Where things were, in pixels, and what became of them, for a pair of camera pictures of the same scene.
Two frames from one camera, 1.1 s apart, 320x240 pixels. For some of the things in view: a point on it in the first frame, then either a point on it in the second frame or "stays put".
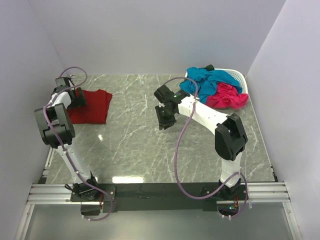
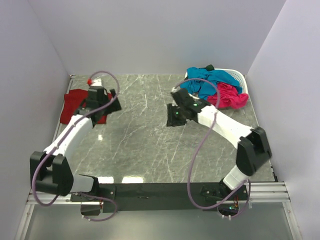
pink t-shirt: [227, 96] stays put
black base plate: [156, 197] stays put
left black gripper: [80, 100] → [113, 106]
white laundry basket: [239, 77] stays put
